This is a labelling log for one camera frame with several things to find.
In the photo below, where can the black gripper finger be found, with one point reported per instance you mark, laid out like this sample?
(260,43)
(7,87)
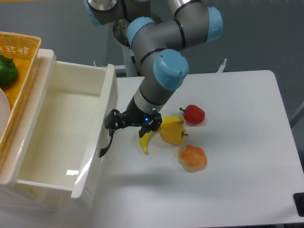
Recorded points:
(150,124)
(115,120)

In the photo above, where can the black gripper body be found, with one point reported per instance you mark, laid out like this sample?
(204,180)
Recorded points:
(134,116)

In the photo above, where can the white drawer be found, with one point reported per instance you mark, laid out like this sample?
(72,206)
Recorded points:
(62,158)

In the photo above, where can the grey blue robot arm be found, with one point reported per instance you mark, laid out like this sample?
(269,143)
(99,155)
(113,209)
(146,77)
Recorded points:
(157,51)

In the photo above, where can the white drawer cabinet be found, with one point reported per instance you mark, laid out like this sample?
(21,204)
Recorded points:
(13,147)

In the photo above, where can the yellow bell pepper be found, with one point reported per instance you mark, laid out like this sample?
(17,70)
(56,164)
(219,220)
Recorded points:
(173,133)

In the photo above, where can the yellow banana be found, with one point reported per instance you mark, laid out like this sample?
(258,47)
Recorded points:
(165,120)

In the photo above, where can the red bell pepper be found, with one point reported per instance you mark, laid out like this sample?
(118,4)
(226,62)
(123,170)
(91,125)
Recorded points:
(193,115)

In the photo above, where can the orange bread roll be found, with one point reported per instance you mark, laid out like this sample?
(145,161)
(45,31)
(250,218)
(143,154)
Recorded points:
(192,158)

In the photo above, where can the white plate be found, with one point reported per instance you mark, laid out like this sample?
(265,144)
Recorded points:
(4,111)

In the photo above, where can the yellow woven basket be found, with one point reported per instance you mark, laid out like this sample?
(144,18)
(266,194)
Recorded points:
(23,49)

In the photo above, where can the green bell pepper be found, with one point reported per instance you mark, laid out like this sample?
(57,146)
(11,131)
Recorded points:
(8,71)

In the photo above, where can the black corner object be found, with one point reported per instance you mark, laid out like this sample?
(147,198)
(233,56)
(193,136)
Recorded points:
(299,203)

